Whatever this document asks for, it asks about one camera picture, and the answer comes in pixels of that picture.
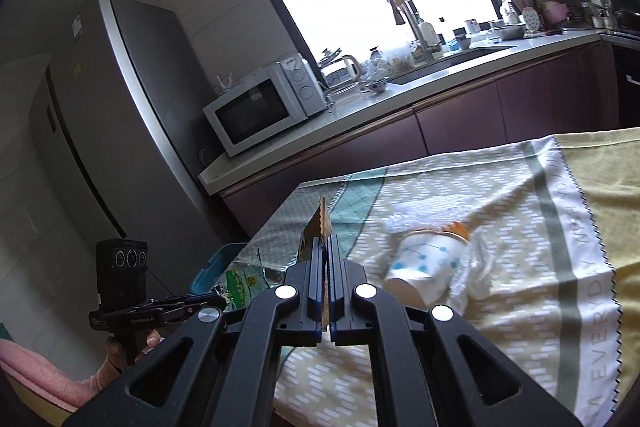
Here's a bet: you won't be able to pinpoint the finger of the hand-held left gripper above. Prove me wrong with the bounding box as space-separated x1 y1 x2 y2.
187 289 228 311
62 234 331 427

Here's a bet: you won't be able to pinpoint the patterned grey green tablecloth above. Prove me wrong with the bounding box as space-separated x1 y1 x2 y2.
250 134 622 427

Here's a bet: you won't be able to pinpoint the clear plastic wrapper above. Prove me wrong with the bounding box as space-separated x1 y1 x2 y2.
449 227 497 309

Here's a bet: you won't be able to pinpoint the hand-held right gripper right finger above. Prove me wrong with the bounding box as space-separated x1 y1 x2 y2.
327 234 584 427

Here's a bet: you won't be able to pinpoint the glass pot with lid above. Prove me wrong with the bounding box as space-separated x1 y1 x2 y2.
317 48 346 88

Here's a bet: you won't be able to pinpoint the steel kitchen faucet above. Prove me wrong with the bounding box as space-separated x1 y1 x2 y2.
384 0 436 63

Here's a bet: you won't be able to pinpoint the grey refrigerator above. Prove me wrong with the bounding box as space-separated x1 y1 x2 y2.
27 0 242 259

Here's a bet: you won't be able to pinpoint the white foam fruit net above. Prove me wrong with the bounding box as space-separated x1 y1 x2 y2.
382 207 427 234

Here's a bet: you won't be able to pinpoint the white dotted trivet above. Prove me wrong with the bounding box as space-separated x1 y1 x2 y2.
520 6 542 33

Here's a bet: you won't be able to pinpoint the person's left hand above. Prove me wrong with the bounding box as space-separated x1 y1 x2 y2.
104 329 164 378

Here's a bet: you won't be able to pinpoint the kitchen sink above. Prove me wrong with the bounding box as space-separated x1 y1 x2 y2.
387 44 516 86

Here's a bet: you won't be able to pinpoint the crushed clear plastic bottle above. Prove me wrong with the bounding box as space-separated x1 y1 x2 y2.
215 247 297 315

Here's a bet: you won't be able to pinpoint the pink base cabinets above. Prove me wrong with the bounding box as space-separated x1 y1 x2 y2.
220 42 622 239

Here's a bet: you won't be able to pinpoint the person's left forearm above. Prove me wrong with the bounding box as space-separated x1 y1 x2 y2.
0 338 122 413

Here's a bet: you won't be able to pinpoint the clear plastic bag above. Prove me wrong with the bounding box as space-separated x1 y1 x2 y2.
367 44 416 76

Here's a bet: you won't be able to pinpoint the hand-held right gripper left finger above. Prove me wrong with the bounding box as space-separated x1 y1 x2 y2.
62 234 331 427

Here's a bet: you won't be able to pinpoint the pink pot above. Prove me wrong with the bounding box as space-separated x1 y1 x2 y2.
542 2 571 28

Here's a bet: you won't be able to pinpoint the clear plastic container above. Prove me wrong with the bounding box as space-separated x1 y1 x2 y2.
325 82 361 100

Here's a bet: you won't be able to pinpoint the white blue-dotted paper cup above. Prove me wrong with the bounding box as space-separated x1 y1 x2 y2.
384 229 474 314

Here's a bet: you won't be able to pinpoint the metal basin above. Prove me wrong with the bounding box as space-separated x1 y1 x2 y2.
487 23 529 40

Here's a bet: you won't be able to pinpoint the yellow cloth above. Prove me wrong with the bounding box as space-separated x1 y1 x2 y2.
552 126 640 423

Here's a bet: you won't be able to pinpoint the black built-in oven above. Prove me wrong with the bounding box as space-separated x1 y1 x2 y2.
612 34 640 128

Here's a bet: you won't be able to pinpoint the orange peel piece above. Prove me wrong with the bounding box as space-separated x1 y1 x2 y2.
440 220 472 241

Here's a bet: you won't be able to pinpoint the white microwave oven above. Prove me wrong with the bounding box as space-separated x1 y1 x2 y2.
202 53 329 158

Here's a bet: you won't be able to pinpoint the brown cardboard scrap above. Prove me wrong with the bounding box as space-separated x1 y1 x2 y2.
299 196 335 265

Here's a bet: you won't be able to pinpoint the white kitchen countertop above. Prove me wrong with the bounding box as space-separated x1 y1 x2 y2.
197 27 604 197

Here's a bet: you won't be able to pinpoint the teal plastic bin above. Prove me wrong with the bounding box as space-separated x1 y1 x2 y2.
192 243 247 296

